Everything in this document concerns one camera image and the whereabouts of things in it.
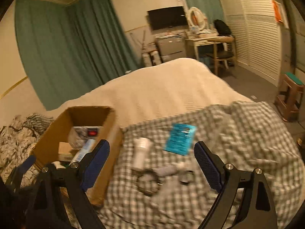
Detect wooden chair dark seat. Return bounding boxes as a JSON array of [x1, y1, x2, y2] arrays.
[[206, 37, 236, 75]]

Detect wide teal curtain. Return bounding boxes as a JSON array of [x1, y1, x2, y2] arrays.
[[15, 0, 141, 111]]

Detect brown cardboard box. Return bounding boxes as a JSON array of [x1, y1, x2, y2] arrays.
[[30, 106, 124, 208]]

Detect white filter canisters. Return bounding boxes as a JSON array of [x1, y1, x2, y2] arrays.
[[142, 44, 162, 67]]

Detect white louvred wardrobe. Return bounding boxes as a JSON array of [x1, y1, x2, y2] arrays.
[[213, 0, 286, 86]]

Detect white power strip red switch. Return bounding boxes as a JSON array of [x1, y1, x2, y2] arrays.
[[71, 126, 102, 140]]

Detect grey checked blanket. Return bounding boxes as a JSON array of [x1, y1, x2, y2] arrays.
[[95, 100, 303, 229]]

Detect white plastic bottle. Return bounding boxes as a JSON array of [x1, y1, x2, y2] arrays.
[[132, 137, 153, 170]]

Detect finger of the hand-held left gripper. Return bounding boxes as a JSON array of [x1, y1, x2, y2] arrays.
[[5, 155, 37, 189]]

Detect teal packet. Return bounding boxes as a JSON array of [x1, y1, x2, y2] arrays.
[[163, 123, 198, 156]]

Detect cream ribbed bedspread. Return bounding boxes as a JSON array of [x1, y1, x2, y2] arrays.
[[46, 58, 253, 129]]

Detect white wooden desk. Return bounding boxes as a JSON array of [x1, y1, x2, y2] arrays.
[[185, 32, 235, 65]]

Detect black backpack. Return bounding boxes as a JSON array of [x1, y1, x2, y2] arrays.
[[214, 19, 232, 36]]

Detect black cable loop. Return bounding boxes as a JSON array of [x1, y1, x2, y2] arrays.
[[136, 168, 164, 196]]

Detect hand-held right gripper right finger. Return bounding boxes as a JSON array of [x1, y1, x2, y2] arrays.
[[193, 141, 278, 229]]

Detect metal folding rack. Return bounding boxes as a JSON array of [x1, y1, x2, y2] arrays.
[[130, 30, 149, 53]]

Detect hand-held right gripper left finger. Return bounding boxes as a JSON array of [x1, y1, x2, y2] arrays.
[[26, 139, 110, 229]]

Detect wooden stool teal top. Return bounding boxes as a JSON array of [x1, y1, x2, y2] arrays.
[[274, 72, 305, 122]]

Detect floral patterned quilt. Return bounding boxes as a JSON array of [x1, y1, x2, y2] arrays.
[[0, 113, 55, 189]]

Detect blue white tube box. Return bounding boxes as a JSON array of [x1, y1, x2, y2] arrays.
[[71, 138, 96, 165]]

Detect grey cabinet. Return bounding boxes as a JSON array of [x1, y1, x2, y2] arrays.
[[155, 35, 186, 62]]

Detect round white ring mirror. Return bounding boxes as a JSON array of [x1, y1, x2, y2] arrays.
[[187, 7, 206, 31]]

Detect orange wall hanging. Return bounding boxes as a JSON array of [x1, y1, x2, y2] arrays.
[[272, 0, 285, 23]]

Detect black wall television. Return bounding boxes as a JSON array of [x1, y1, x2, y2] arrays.
[[147, 6, 187, 31]]

